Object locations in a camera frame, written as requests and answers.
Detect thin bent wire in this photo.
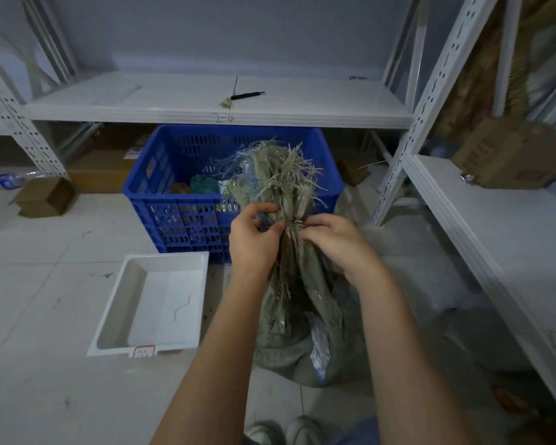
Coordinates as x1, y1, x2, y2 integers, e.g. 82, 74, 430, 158
173, 296, 192, 323

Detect person's left shoe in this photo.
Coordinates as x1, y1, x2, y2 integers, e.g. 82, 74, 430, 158
243, 420, 286, 445

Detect blue plastic crate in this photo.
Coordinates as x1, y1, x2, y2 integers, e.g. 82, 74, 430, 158
122, 124, 345, 265

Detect person's shoe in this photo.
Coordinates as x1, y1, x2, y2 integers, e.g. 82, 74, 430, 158
243, 420, 286, 445
285, 415, 328, 445

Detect straw brooms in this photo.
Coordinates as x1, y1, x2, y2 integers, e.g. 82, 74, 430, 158
433, 0, 556, 139

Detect person's blue trouser leg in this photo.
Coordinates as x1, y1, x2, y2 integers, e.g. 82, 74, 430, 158
331, 418, 381, 445

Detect large cardboard box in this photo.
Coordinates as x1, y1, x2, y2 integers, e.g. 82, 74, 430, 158
451, 117, 556, 191

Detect flat cardboard box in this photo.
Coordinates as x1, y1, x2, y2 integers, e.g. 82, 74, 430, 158
67, 148, 144, 194

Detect white metal shelf rack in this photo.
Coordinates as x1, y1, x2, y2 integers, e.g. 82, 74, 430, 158
0, 0, 429, 181
372, 0, 556, 429

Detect white plastic tray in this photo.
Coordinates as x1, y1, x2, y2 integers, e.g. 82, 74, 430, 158
86, 252, 210, 359

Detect person's right hand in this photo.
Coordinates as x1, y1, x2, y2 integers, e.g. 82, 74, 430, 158
300, 213, 381, 287

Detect small open cardboard box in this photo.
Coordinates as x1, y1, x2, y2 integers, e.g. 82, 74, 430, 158
9, 176, 76, 219

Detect person's right shoe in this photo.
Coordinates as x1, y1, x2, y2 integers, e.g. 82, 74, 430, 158
285, 415, 328, 445

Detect person's right forearm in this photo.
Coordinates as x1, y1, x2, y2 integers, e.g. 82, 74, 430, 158
350, 266, 482, 445

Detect small brown cardboard box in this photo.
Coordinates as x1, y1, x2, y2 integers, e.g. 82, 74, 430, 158
337, 155, 372, 187

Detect grey-green woven sack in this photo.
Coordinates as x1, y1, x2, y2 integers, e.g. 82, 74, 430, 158
219, 140, 368, 389

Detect person's left forearm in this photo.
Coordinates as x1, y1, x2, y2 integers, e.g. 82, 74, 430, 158
150, 269, 273, 445

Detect person's left hand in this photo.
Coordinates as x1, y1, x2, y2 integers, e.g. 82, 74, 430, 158
229, 202, 287, 279

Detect teal bag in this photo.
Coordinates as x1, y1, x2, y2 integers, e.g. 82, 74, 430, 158
189, 174, 221, 195

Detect clear plastic bottle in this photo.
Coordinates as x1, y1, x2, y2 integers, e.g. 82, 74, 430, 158
0, 171, 44, 191

